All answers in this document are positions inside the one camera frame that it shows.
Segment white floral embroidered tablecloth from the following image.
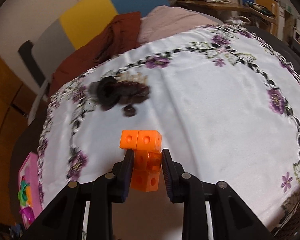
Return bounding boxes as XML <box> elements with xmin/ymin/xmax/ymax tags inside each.
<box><xmin>38</xmin><ymin>25</ymin><xmax>300</xmax><ymax>233</ymax></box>

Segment magenta plastic funnel cup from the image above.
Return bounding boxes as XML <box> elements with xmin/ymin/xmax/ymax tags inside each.
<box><xmin>19</xmin><ymin>206</ymin><xmax>35</xmax><ymax>228</ymax></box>

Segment green camera-shaped plug toy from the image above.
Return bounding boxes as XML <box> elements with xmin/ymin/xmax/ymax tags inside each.
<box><xmin>18</xmin><ymin>180</ymin><xmax>32</xmax><ymax>207</ymax></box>

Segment rust red jacket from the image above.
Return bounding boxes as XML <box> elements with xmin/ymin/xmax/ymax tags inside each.
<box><xmin>49</xmin><ymin>11</ymin><xmax>141</xmax><ymax>96</ymax></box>

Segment orange linked cube blocks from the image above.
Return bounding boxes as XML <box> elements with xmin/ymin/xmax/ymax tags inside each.
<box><xmin>120</xmin><ymin>130</ymin><xmax>162</xmax><ymax>192</ymax></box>

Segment pink blanket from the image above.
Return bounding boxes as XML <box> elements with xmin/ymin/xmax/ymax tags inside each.
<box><xmin>138</xmin><ymin>5</ymin><xmax>223</xmax><ymax>44</ymax></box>

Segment pink shallow tray box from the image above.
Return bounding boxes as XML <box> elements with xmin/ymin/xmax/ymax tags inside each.
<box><xmin>18</xmin><ymin>152</ymin><xmax>43</xmax><ymax>229</ymax></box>

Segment wooden side shelf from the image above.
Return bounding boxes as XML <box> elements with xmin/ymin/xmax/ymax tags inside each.
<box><xmin>175</xmin><ymin>0</ymin><xmax>278</xmax><ymax>36</ymax></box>

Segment dark brown peg comb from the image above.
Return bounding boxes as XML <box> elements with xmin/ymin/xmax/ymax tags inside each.
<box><xmin>88</xmin><ymin>76</ymin><xmax>150</xmax><ymax>117</ymax></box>

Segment wooden panel cabinet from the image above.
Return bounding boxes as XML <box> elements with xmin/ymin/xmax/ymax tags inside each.
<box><xmin>0</xmin><ymin>57</ymin><xmax>35</xmax><ymax>225</ymax></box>

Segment grey yellow blue chair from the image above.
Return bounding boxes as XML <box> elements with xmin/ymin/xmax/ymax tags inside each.
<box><xmin>31</xmin><ymin>0</ymin><xmax>169</xmax><ymax>81</ymax></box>

